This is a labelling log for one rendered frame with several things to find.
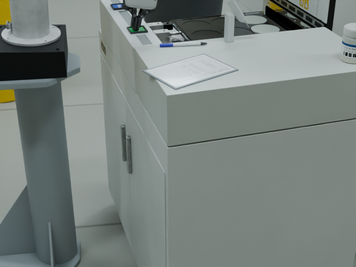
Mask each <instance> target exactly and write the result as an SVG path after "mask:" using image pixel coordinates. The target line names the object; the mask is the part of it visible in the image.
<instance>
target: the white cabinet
mask: <svg viewBox="0 0 356 267"><path fill-rule="evenodd" d="M99 43H100V60H101V76H102V92H103V108H104V125H105V141H106V157H107V167H108V183H109V190H110V193H111V196H112V199H113V202H114V204H115V207H116V209H117V212H118V215H119V217H120V220H121V223H122V226H123V228H124V231H125V233H126V237H127V239H128V242H129V245H130V247H131V250H132V253H133V255H134V258H135V260H136V263H137V266H138V267H353V263H354V257H355V252H356V118H354V119H347V120H340V121H333V122H326V123H319V124H313V125H308V126H301V127H294V128H287V129H280V130H274V131H267V132H259V133H253V134H249V135H241V136H235V137H228V138H221V139H214V140H207V141H200V142H196V143H189V144H182V145H175V146H167V145H166V143H165V141H164V140H163V138H162V137H161V135H160V133H159V131H158V130H157V128H156V126H155V125H154V123H153V121H152V119H151V118H150V116H149V114H148V113H147V111H146V109H145V107H144V106H143V104H142V102H141V100H140V99H139V97H138V95H137V94H136V93H135V92H134V90H133V88H132V87H131V85H130V83H129V82H128V80H127V78H126V76H125V75H124V73H123V71H122V69H121V68H120V66H119V64H118V63H117V61H116V59H115V57H114V56H113V54H112V52H111V50H110V49H109V47H108V45H107V44H106V42H105V40H104V39H103V37H102V35H101V34H100V32H99Z"/></svg>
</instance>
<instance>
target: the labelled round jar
mask: <svg viewBox="0 0 356 267"><path fill-rule="evenodd" d="M343 33H344V34H343V38H342V45H341V53H340V59H341V60H342V61H343V62H345V63H349V64H356V23H348V24H346V25H345V26H344V30H343Z"/></svg>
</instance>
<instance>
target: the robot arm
mask: <svg viewBox="0 0 356 267"><path fill-rule="evenodd" d="M9 1H10V12H11V22H9V21H7V22H6V29H4V30H3V31H2V39H3V40H4V41H5V42H6V43H9V44H11V45H15V46H21V47H37V46H44V45H48V44H51V43H53V42H55V41H57V40H58V39H59V38H60V36H61V32H60V30H59V29H58V28H57V27H55V26H53V25H50V24H49V9H48V0H9ZM122 1H123V3H122V6H121V7H122V9H124V10H126V11H129V12H130V14H131V15H132V18H131V24H130V26H131V27H132V29H133V30H137V31H139V28H140V27H141V22H142V19H143V18H144V16H146V15H147V14H148V13H155V8H156V5H157V0H122ZM137 8H139V9H140V10H139V13H138V15H137Z"/></svg>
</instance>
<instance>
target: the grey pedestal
mask: <svg viewBox="0 0 356 267"><path fill-rule="evenodd" d="M80 71H81V63H80V56H78V55H75V54H71V53H69V52H68V63H67V77H65V78H46V79H27V80H16V81H0V90H14V96H15V103H16V110H17V118H18V122H19V130H20V137H21V145H22V152H23V160H24V167H25V174H26V182H27V185H26V186H25V188H24V189H23V190H22V192H21V193H20V195H19V196H18V198H17V199H16V201H15V202H14V204H13V205H12V207H11V208H10V210H9V211H8V213H7V214H6V216H5V217H4V219H3V220H2V222H1V223H0V267H77V266H78V265H79V263H80V261H81V243H80V240H79V239H78V238H77V237H76V229H75V218H74V208H73V197H72V186H71V180H70V170H69V159H68V149H67V138H66V128H65V117H64V106H63V96H62V90H61V81H63V80H65V79H67V78H69V77H71V76H73V75H75V74H78V73H80Z"/></svg>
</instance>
